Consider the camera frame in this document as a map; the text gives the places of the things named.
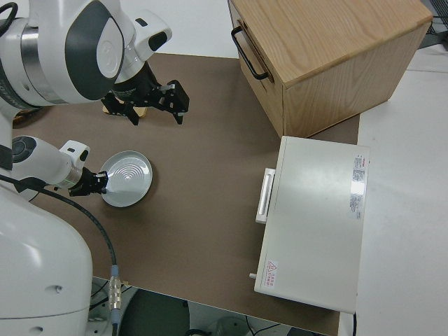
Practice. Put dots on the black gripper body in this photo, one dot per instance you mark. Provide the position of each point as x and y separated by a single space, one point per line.
147 94
84 183

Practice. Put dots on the black round stand base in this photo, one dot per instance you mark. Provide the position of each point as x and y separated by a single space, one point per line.
154 315

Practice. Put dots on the white toaster oven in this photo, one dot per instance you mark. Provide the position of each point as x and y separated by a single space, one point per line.
315 227

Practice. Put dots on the brown wicker basket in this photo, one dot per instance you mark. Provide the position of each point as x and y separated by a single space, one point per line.
26 115

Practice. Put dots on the gray round plate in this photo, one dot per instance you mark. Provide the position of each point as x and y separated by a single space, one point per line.
129 175

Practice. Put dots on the wooden drawer cabinet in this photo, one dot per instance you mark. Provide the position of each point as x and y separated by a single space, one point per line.
332 42

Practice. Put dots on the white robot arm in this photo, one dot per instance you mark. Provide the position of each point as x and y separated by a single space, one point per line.
42 266
42 161

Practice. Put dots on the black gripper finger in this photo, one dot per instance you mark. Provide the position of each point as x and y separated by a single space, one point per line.
101 175
133 115
179 118
101 189

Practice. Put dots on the wooden mug tree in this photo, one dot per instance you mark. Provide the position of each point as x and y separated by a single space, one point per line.
143 112

